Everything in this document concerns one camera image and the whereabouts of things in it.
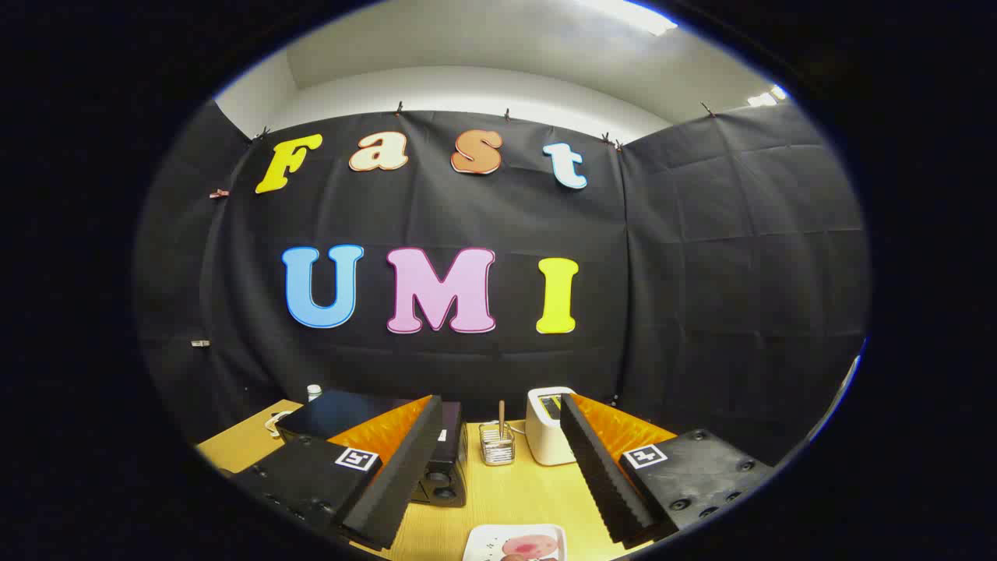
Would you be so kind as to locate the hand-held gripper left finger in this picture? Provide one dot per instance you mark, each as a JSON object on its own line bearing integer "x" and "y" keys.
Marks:
{"x": 405, "y": 467}

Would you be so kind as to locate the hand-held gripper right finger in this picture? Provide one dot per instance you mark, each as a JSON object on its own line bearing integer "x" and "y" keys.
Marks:
{"x": 600, "y": 467}

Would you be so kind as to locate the black toaster oven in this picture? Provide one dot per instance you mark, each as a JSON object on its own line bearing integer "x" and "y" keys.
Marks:
{"x": 327, "y": 413}

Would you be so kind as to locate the pink ham slice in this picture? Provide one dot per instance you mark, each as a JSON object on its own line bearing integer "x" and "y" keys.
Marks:
{"x": 530, "y": 547}

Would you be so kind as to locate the white square plate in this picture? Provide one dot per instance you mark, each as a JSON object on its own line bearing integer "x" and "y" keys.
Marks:
{"x": 487, "y": 541}

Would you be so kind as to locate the white bread toaster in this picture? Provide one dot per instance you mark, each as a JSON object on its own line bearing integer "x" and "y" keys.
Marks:
{"x": 543, "y": 436}

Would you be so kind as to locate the wooden stick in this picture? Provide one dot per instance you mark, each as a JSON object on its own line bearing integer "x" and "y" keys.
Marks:
{"x": 502, "y": 413}

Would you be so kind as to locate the white bottle green cap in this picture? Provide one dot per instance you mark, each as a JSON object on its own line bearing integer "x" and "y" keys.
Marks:
{"x": 314, "y": 393}

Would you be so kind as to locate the white divided snack dish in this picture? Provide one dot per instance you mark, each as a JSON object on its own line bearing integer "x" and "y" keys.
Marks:
{"x": 273, "y": 423}

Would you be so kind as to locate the black backdrop cloth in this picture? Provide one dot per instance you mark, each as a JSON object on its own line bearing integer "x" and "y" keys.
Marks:
{"x": 685, "y": 273}

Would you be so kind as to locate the ceiling light panel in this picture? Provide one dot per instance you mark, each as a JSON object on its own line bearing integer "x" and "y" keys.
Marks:
{"x": 767, "y": 97}

